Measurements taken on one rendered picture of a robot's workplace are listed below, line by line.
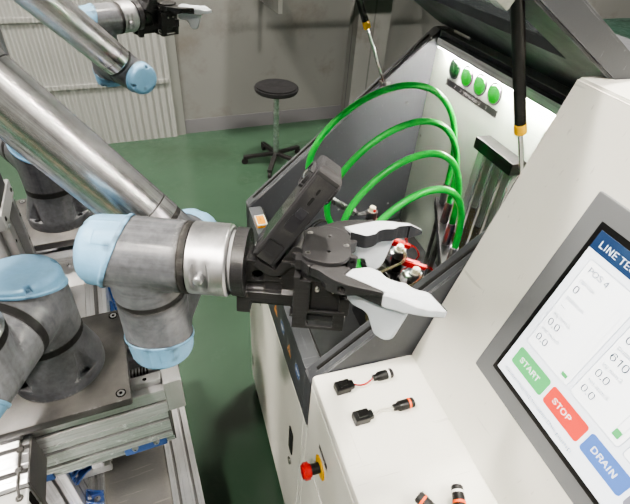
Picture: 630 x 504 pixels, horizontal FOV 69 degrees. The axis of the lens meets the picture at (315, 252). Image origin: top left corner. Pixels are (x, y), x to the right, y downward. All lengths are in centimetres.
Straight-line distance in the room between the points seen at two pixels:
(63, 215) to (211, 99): 297
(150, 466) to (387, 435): 104
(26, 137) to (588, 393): 75
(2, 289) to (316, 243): 48
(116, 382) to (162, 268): 47
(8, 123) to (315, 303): 38
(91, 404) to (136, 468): 89
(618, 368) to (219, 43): 367
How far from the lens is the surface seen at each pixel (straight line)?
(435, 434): 92
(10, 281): 79
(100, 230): 49
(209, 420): 205
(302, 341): 104
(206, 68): 403
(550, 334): 76
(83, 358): 90
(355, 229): 50
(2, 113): 60
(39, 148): 60
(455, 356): 91
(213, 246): 45
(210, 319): 239
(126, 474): 177
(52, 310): 80
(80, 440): 104
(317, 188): 41
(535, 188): 79
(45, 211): 127
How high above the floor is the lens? 174
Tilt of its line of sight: 39 degrees down
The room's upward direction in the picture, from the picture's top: 5 degrees clockwise
